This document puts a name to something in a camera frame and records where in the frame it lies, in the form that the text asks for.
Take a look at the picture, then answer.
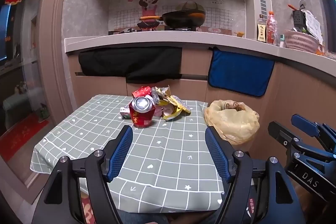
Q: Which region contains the soy sauce bottle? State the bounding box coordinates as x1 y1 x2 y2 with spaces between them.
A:
257 14 266 43

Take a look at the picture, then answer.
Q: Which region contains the red floor mat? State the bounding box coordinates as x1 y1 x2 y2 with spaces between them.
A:
0 114 50 161

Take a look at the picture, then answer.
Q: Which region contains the blue hanging towel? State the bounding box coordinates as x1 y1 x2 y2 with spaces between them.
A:
207 47 275 97

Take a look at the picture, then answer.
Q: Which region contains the grey kitchen countertop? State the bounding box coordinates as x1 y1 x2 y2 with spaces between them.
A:
64 31 335 77

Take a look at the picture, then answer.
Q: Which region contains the orange drink bottle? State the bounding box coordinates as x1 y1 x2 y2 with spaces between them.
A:
266 11 277 45

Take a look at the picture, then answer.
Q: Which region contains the yellow noodle wrapper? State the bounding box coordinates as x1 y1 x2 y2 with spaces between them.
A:
151 86 191 121

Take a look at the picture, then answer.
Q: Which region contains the small yellow object on counter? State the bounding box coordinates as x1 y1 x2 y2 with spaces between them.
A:
235 32 245 38

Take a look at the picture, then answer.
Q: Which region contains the red plastic bag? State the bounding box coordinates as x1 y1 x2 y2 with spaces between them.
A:
132 86 151 98

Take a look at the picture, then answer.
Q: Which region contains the crushed red soda can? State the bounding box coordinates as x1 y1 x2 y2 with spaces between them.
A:
129 97 155 128

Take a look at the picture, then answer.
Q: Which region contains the black hanging cloth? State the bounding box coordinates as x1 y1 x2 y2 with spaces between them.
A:
78 46 182 84

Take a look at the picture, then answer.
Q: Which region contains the black utensil holder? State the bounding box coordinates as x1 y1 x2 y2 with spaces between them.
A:
288 4 306 31

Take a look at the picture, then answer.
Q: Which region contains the gas stove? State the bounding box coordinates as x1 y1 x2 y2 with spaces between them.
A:
108 25 201 35

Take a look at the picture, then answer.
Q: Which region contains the black wok orange handle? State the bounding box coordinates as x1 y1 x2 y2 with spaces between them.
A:
139 10 206 30

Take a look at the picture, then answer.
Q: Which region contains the pink tissue pack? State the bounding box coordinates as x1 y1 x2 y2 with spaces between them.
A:
120 105 131 119

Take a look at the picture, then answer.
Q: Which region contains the green checked tablecloth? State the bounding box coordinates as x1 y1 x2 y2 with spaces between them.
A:
30 94 224 214

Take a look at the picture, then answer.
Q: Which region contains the small teal cap bottle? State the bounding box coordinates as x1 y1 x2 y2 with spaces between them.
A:
279 34 286 48

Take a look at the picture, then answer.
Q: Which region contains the pink plastic basket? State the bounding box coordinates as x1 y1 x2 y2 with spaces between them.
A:
284 30 319 53

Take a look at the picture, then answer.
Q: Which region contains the yellow plastic trash bag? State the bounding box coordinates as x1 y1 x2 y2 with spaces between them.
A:
204 100 260 145

